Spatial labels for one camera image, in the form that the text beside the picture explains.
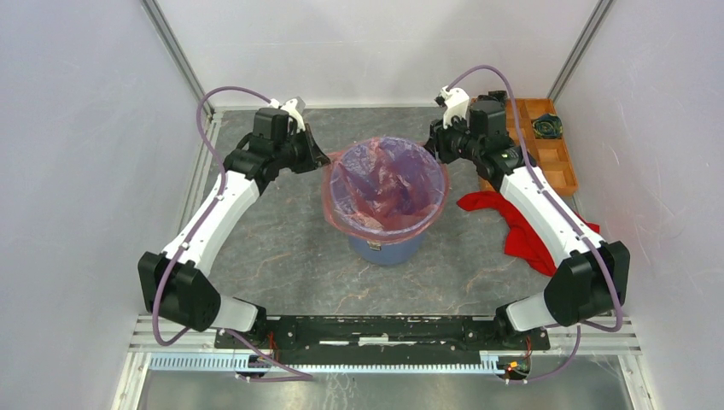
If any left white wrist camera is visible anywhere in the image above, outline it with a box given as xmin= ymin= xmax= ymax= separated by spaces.
xmin=267 ymin=97 xmax=307 ymax=132

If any orange compartment tray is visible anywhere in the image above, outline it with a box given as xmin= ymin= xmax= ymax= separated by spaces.
xmin=477 ymin=98 xmax=580 ymax=196

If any slotted cable duct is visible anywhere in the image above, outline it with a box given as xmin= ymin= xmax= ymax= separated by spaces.
xmin=149 ymin=352 xmax=504 ymax=376

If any red translucent trash bag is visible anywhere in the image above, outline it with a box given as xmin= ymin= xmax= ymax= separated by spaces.
xmin=321 ymin=136 xmax=451 ymax=244

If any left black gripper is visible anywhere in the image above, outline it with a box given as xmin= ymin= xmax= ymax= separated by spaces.
xmin=274 ymin=124 xmax=330 ymax=175

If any blue plastic trash bin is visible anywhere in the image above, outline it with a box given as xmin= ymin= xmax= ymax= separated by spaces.
xmin=326 ymin=137 xmax=448 ymax=267

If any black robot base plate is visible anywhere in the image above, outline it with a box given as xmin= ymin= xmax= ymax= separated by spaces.
xmin=244 ymin=315 xmax=551 ymax=366

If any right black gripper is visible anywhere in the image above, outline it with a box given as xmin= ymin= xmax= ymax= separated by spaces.
xmin=421 ymin=111 xmax=482 ymax=165

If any red cloth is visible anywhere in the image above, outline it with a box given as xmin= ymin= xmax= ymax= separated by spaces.
xmin=455 ymin=190 xmax=601 ymax=278

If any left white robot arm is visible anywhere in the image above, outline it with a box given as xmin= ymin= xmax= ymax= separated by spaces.
xmin=137 ymin=98 xmax=330 ymax=349

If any purple cable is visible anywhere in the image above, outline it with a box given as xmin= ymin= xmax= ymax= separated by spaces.
xmin=447 ymin=64 xmax=624 ymax=334
xmin=151 ymin=85 xmax=276 ymax=348

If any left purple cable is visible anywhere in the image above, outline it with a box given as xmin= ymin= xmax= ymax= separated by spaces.
xmin=151 ymin=85 xmax=276 ymax=348

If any black bag roll top left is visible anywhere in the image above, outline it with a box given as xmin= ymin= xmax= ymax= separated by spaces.
xmin=488 ymin=90 xmax=508 ymax=103

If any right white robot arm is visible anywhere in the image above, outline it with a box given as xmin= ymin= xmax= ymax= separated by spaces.
xmin=424 ymin=91 xmax=630 ymax=349

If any dark green bag roll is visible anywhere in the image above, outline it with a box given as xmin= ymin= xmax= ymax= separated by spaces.
xmin=532 ymin=113 xmax=563 ymax=139

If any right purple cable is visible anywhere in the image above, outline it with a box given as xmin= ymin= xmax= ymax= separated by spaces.
xmin=447 ymin=64 xmax=624 ymax=334

